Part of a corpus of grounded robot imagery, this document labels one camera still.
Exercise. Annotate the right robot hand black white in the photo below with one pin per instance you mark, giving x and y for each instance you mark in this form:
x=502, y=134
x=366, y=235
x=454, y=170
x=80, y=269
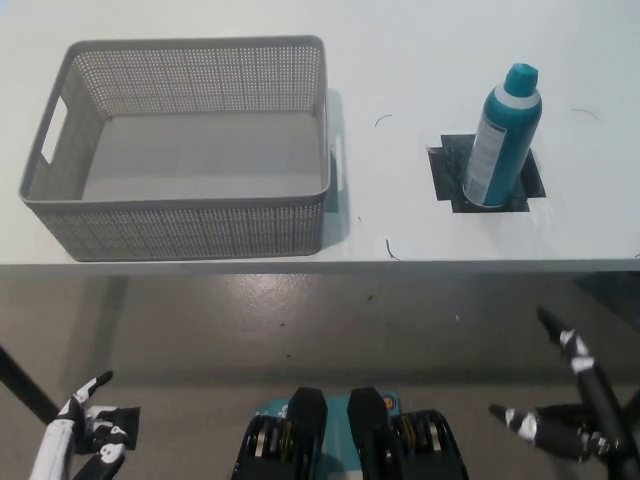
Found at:
x=595, y=390

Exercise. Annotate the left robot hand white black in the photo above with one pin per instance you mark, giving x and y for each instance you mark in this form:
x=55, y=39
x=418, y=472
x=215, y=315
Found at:
x=55, y=445

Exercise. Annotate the teal air purifying spray can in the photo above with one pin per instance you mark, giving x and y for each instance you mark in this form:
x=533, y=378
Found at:
x=500, y=135

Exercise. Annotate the black metal table leg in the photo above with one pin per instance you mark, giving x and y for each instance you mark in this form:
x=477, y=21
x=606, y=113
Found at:
x=25, y=382

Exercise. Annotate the black table foot plate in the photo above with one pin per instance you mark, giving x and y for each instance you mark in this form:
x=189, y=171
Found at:
x=129, y=425

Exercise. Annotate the black robot torso teal tops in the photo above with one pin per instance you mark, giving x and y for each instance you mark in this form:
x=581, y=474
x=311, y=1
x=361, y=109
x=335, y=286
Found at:
x=350, y=440

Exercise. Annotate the grey perforated plastic basket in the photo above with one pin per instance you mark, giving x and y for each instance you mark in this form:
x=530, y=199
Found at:
x=200, y=230

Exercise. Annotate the black tape patch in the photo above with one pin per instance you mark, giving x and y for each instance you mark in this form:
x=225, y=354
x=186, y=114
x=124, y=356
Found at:
x=447, y=170

